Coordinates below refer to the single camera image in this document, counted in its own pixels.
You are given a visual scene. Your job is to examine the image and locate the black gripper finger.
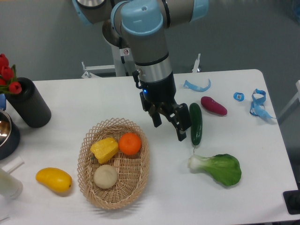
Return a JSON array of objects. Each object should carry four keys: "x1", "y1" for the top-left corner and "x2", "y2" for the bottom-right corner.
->
[
  {"x1": 150, "y1": 111, "x2": 162, "y2": 128},
  {"x1": 170, "y1": 103, "x2": 192, "y2": 142}
]

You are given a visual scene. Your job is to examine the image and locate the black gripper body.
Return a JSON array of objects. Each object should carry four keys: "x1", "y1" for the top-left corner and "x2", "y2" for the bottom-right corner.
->
[{"x1": 132, "y1": 70, "x2": 177, "y2": 122}]

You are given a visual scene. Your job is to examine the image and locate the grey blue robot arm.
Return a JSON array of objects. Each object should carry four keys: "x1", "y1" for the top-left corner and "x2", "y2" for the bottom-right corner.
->
[{"x1": 73, "y1": 0, "x2": 209, "y2": 141}]

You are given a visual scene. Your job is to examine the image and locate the woven wicker basket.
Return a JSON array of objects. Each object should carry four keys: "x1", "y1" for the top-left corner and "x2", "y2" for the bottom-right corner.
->
[{"x1": 77, "y1": 118, "x2": 150, "y2": 210}]

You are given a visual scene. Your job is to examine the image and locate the yellow bell pepper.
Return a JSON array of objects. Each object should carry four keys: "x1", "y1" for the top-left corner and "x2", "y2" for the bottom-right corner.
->
[{"x1": 90, "y1": 137, "x2": 119, "y2": 164}]

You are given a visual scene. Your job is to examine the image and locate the green cucumber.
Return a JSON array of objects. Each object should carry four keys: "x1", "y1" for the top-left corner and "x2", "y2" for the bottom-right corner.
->
[{"x1": 189, "y1": 103, "x2": 203, "y2": 146}]

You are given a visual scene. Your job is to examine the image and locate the blue curved tape strip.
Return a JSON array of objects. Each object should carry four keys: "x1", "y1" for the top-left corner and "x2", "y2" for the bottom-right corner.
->
[{"x1": 183, "y1": 79, "x2": 211, "y2": 92}]

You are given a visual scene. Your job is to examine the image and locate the purple sweet potato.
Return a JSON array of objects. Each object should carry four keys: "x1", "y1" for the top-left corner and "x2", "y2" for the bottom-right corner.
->
[{"x1": 201, "y1": 96, "x2": 227, "y2": 116}]

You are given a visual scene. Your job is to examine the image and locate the orange fruit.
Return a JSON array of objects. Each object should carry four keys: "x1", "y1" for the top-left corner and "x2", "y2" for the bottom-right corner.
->
[{"x1": 119, "y1": 133, "x2": 142, "y2": 155}]

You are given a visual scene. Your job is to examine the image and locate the small blue tag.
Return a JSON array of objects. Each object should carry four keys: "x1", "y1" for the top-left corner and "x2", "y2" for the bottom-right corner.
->
[{"x1": 233, "y1": 92, "x2": 245, "y2": 102}]

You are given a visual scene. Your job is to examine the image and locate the green bok choy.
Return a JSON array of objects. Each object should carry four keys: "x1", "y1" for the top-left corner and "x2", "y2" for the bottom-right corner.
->
[{"x1": 187, "y1": 154, "x2": 242, "y2": 187}]

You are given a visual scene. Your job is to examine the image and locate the blue crumpled ribbon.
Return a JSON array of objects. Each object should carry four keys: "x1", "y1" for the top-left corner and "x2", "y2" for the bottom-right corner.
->
[{"x1": 249, "y1": 89, "x2": 275, "y2": 119}]

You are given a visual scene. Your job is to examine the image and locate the beige steamed bun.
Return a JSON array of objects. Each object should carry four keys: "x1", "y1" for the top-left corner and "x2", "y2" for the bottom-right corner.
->
[{"x1": 94, "y1": 165, "x2": 118, "y2": 189}]

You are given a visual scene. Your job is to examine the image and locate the yellow mango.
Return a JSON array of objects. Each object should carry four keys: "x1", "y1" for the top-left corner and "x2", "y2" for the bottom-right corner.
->
[{"x1": 35, "y1": 167, "x2": 72, "y2": 193}]

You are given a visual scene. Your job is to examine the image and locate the black cylindrical vase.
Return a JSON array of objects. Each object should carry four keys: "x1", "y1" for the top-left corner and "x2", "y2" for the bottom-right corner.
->
[{"x1": 5, "y1": 77, "x2": 52, "y2": 128}]

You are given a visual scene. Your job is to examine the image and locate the black device at edge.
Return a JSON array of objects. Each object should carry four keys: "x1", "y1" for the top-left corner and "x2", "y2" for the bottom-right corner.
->
[{"x1": 283, "y1": 190, "x2": 300, "y2": 215}]

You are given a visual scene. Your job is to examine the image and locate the white paper piece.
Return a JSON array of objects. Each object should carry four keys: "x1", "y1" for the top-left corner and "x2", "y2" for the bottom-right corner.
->
[{"x1": 0, "y1": 157, "x2": 24, "y2": 173}]

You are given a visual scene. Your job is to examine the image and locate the dark metal bowl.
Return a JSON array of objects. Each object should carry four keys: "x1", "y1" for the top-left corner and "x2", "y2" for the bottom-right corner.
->
[{"x1": 0, "y1": 110, "x2": 21, "y2": 160}]

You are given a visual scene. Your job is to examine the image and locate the red tulip flowers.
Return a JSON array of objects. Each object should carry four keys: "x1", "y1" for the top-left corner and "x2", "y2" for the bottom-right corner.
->
[{"x1": 0, "y1": 53, "x2": 22, "y2": 95}]

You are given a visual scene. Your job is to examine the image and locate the white cylindrical bottle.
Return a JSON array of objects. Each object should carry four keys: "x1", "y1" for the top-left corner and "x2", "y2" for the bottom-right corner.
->
[{"x1": 0, "y1": 169, "x2": 23, "y2": 199}]

